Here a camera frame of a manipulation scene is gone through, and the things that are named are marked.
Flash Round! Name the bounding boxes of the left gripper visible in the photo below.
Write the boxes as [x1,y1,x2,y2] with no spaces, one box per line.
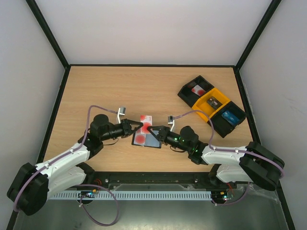
[100,119,143,141]

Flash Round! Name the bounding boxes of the black card holder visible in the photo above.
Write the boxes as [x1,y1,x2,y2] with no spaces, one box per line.
[131,130,162,149]

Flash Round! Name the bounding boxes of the red dotted white card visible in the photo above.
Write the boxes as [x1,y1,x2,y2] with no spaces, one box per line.
[140,115,153,134]

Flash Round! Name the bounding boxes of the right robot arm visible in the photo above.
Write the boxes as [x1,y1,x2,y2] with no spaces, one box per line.
[147,126,285,191]

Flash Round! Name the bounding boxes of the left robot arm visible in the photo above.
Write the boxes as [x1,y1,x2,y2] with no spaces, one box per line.
[7,114,143,216]

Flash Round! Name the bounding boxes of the dark card in yellow bin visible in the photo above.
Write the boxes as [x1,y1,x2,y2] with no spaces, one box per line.
[207,96,223,110]

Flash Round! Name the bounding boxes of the blue card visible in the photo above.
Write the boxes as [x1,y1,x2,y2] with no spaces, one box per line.
[222,110,239,126]

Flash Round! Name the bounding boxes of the black bin far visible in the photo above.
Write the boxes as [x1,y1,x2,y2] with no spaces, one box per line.
[177,75,214,107]

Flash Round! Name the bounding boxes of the black bin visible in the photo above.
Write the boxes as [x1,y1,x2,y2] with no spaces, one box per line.
[210,101,247,138]
[177,75,214,107]

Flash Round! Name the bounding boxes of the yellow bin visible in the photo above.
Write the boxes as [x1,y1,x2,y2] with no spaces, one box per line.
[192,88,230,122]

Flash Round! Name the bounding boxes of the black bin near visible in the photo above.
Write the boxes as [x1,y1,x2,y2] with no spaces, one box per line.
[210,101,247,138]

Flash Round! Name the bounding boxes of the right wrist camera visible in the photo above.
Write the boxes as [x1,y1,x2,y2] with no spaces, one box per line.
[167,115,175,132]

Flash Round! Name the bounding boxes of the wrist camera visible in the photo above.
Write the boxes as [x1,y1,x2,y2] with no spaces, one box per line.
[117,106,126,124]
[167,115,175,132]

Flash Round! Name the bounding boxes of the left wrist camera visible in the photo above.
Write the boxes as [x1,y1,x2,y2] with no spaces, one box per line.
[117,106,126,124]

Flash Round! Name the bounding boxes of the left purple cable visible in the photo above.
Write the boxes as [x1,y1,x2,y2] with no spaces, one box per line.
[13,105,120,226]

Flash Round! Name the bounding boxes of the black front rail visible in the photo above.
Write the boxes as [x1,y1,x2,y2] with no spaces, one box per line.
[72,171,236,191]

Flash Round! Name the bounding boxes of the white slotted cable duct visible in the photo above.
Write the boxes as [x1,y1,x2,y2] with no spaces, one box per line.
[50,190,212,201]

